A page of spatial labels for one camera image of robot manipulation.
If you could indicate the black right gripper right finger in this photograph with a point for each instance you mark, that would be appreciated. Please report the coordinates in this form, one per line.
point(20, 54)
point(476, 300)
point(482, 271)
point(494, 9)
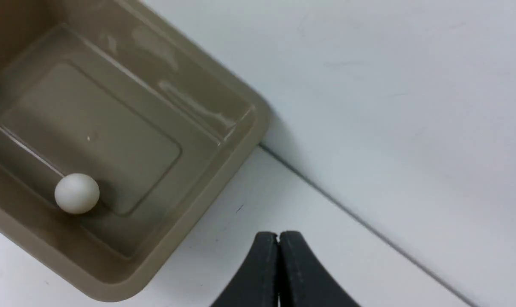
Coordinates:
point(304, 280)

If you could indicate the tan plastic bin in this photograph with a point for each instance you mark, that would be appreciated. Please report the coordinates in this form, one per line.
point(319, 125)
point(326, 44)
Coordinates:
point(109, 89)

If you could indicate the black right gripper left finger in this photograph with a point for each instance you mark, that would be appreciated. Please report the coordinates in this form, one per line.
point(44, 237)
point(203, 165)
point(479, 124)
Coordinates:
point(255, 282)

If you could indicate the white ping-pong ball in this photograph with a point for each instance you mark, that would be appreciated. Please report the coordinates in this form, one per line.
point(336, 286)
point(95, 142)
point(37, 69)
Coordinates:
point(77, 193)

